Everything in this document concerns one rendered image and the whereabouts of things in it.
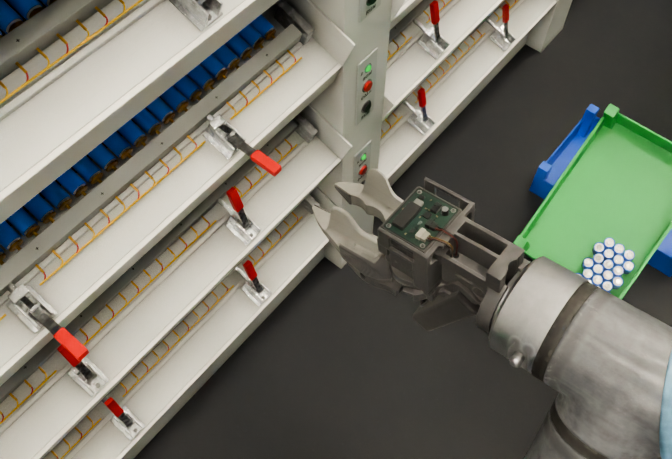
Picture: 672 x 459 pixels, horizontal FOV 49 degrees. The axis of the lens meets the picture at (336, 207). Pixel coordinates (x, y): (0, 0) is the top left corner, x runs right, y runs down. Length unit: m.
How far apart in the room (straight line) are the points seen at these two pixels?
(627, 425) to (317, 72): 0.53
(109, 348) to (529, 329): 0.54
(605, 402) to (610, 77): 1.20
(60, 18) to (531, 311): 0.44
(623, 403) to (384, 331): 0.76
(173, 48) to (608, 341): 0.43
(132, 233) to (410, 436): 0.64
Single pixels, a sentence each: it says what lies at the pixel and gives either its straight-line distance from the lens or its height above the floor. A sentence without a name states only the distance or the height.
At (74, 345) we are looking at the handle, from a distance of 0.73.
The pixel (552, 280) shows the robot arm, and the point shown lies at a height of 0.68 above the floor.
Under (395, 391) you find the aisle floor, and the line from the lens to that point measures 1.28.
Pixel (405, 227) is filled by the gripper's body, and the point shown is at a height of 0.67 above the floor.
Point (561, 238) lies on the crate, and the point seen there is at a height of 0.03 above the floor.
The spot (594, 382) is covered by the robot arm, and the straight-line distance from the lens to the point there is 0.60.
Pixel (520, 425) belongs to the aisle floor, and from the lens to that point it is 1.29.
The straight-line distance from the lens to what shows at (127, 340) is 0.96.
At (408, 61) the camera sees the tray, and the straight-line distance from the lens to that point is 1.18.
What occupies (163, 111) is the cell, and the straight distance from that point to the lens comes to 0.82.
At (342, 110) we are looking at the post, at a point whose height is 0.45.
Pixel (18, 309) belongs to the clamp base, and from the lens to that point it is 0.76.
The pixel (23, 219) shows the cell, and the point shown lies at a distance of 0.78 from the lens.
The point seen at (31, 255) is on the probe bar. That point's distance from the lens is 0.77.
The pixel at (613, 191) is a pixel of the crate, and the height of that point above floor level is 0.09.
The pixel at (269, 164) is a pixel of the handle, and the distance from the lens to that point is 0.79.
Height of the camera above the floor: 1.21
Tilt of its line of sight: 58 degrees down
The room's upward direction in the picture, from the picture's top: straight up
